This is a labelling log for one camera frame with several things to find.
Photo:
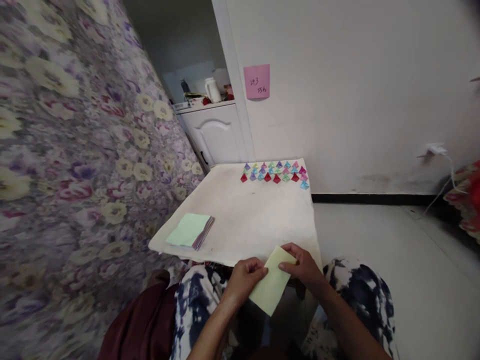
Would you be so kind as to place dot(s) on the white door frame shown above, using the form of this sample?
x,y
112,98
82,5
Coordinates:
x,y
234,82

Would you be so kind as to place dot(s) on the pink paper note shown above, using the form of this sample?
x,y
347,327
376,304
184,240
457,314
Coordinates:
x,y
257,82

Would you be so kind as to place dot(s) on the white cabinet with items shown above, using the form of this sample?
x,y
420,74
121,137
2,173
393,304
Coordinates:
x,y
212,123

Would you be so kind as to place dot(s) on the stack of coloured paper sheets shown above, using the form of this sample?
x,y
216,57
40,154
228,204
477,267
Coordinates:
x,y
189,231

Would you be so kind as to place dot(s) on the person's right thumb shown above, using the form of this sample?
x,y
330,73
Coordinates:
x,y
288,266

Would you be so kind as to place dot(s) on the light yellow paper sheet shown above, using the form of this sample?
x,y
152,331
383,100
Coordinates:
x,y
270,285

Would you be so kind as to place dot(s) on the floral bed cover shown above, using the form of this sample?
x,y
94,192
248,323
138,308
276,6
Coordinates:
x,y
75,157

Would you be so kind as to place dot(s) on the person's left fingers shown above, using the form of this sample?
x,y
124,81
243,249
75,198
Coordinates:
x,y
252,262

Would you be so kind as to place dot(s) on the group of folded paper shapes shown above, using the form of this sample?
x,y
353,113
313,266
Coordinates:
x,y
276,174

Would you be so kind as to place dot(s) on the person's left thumb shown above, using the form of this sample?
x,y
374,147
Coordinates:
x,y
259,273

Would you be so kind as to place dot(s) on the dark red cloth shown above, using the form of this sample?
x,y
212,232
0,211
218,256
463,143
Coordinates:
x,y
138,322

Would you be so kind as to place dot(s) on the person's left hand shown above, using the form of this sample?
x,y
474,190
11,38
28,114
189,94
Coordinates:
x,y
243,278

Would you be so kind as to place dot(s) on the red floral cloth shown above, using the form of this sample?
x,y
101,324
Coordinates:
x,y
465,198

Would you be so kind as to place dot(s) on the person's right index finger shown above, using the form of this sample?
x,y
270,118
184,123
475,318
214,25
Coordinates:
x,y
291,249

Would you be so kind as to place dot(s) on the person's legs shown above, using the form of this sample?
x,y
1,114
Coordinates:
x,y
285,315

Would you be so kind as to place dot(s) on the white wall charger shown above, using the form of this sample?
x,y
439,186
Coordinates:
x,y
435,150

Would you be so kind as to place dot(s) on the small white table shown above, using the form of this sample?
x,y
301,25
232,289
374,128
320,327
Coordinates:
x,y
243,213

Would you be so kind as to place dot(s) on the person's right hand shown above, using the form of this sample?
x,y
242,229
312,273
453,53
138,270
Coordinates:
x,y
300,267

